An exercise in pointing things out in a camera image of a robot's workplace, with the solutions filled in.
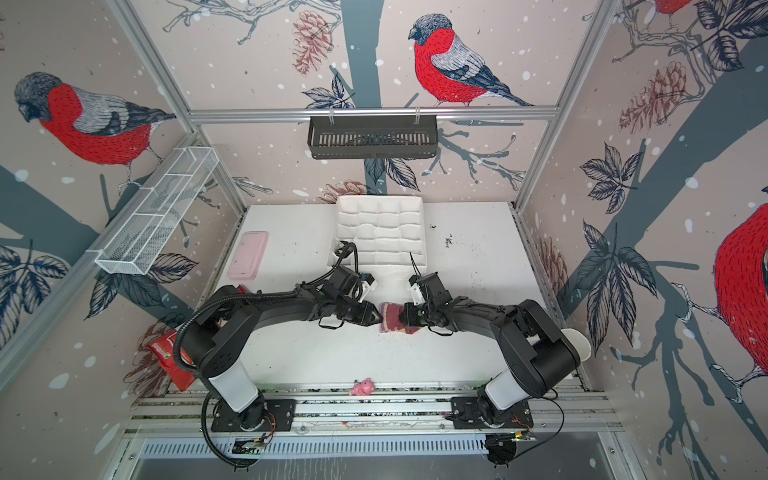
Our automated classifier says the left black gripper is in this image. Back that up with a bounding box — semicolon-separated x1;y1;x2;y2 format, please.
334;296;387;326

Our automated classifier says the beige maroon striped sock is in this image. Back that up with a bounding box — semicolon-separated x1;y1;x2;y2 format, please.
379;302;420;335

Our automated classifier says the black grey argyle sock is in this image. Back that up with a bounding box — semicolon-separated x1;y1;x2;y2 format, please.
334;241;356;259

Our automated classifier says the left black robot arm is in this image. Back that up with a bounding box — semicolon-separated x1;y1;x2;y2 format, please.
172;265;383;431

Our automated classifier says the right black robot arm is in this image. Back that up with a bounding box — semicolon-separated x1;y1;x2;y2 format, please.
399;273;592;428

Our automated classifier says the white compartment organizer tray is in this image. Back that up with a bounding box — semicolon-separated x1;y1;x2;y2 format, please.
328;195;427;304

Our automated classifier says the small pink toy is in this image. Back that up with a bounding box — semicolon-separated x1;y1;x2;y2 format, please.
350;378;375;396

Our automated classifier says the pink rectangular case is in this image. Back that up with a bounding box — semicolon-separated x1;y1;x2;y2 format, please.
227;231;269;281

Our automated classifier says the white paper cup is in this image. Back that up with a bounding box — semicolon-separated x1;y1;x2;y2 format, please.
561;328;592;362

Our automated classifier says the red snack chip bag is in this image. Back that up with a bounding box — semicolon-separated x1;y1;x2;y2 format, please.
146;284;250;392

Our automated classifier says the horizontal aluminium back bar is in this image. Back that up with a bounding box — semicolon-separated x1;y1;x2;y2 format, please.
187;106;560;125

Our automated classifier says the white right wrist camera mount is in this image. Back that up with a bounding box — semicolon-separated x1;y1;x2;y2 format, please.
408;274;425;306

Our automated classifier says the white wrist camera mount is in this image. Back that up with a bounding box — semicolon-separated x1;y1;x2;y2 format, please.
358;273;378;301
408;274;425;306

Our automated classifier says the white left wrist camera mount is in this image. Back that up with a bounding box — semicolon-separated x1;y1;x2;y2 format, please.
358;273;378;301

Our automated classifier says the left wrist corrugated cable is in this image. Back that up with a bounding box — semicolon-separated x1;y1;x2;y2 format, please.
335;239;361;277

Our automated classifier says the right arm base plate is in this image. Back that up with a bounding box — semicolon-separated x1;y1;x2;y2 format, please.
445;396;533;430

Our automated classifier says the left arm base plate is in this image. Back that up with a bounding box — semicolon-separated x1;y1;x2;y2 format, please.
211;397;297;433

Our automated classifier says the black hanging wall basket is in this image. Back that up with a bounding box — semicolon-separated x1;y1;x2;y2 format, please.
307;115;438;160

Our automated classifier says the left black base cable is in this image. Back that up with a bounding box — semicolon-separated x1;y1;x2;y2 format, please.
199;389;265;470

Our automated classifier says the aluminium front rail frame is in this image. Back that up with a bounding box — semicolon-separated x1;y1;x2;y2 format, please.
124;385;623;439

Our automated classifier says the white wire mesh shelf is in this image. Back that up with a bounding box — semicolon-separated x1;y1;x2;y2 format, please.
95;146;219;275

